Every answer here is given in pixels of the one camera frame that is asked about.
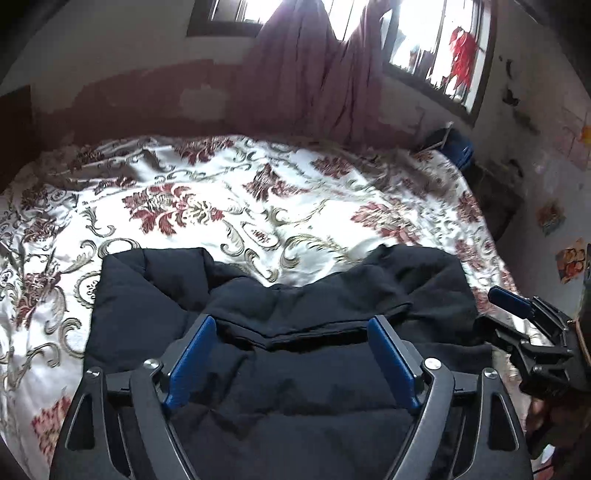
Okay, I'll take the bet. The colourful wall sticker lower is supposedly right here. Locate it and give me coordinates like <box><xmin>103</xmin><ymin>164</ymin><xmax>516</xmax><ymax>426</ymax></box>
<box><xmin>555</xmin><ymin>238</ymin><xmax>586</xmax><ymax>284</ymax></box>

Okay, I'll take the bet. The blue bag by bed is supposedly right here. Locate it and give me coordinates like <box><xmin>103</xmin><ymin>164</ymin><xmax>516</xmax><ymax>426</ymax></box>
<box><xmin>423</xmin><ymin>127</ymin><xmax>474</xmax><ymax>171</ymax></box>

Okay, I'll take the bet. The person's right hand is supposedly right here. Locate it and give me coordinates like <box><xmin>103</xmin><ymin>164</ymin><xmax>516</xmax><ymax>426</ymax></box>
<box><xmin>526</xmin><ymin>398</ymin><xmax>590</xmax><ymax>479</ymax></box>

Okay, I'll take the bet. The floral white red bedspread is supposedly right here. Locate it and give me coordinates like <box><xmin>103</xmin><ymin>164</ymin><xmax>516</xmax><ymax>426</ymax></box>
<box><xmin>1</xmin><ymin>136</ymin><xmax>515</xmax><ymax>479</ymax></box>

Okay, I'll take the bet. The brown wooden headboard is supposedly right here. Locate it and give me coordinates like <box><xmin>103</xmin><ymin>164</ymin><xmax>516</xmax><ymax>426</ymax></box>
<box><xmin>0</xmin><ymin>85</ymin><xmax>41</xmax><ymax>192</ymax></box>

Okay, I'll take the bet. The red clothing outside window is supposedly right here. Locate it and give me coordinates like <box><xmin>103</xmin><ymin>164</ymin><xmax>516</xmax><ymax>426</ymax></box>
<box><xmin>446</xmin><ymin>27</ymin><xmax>478</xmax><ymax>88</ymax></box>

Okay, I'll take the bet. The large black padded coat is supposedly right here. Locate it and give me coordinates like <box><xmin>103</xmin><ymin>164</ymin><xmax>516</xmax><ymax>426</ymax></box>
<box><xmin>84</xmin><ymin>245</ymin><xmax>492</xmax><ymax>479</ymax></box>

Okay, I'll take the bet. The dark framed window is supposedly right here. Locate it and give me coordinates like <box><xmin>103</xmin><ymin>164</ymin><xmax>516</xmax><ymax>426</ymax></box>
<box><xmin>186</xmin><ymin>1</ymin><xmax>498</xmax><ymax>126</ymax></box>

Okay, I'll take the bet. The colourful wall sticker upper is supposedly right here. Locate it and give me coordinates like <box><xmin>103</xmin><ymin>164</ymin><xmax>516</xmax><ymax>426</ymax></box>
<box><xmin>536</xmin><ymin>199</ymin><xmax>566</xmax><ymax>237</ymax></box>

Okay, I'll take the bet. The pink purple curtain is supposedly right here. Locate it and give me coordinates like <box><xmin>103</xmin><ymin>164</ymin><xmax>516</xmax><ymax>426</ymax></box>
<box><xmin>228</xmin><ymin>1</ymin><xmax>391</xmax><ymax>146</ymax></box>

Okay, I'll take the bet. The colourful wall sticker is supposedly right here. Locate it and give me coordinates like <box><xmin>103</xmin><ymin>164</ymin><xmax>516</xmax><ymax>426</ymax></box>
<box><xmin>555</xmin><ymin>238</ymin><xmax>586</xmax><ymax>284</ymax></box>
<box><xmin>536</xmin><ymin>199</ymin><xmax>566</xmax><ymax>237</ymax></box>

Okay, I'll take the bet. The wooden bedside table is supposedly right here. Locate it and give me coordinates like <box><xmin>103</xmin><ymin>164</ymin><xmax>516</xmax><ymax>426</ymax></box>
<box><xmin>467</xmin><ymin>164</ymin><xmax>523</xmax><ymax>242</ymax></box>

